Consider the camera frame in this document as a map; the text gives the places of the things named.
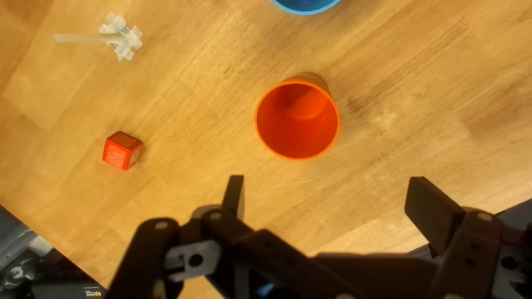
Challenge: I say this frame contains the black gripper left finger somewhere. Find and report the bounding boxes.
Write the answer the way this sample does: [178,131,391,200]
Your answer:
[106,172,346,299]

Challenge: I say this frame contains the red cube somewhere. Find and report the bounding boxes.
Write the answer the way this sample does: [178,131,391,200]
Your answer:
[100,129,146,172]

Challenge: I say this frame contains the white plastic jack toy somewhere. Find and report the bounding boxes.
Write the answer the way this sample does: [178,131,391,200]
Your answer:
[53,11,145,63]

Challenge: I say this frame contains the blue plastic cup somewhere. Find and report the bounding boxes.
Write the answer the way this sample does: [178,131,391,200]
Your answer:
[269,0,342,16]

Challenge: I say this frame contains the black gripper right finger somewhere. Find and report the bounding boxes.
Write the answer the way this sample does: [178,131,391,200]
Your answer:
[404,175,505,299]

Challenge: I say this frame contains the orange plastic cup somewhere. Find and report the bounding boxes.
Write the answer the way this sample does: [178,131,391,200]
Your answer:
[253,71,341,162]

